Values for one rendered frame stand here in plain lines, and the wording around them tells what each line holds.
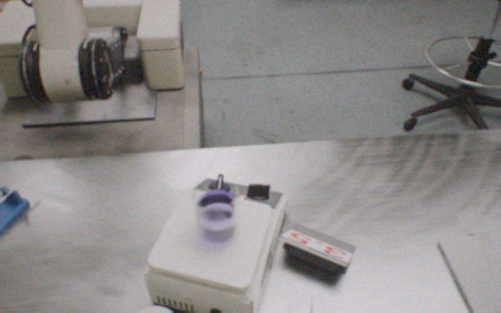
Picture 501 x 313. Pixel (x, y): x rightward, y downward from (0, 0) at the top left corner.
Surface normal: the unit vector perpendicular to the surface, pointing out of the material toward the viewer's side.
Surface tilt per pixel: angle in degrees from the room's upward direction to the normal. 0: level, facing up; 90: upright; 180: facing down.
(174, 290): 90
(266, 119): 0
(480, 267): 0
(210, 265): 0
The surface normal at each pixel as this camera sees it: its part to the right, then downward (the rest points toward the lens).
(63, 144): 0.00, -0.74
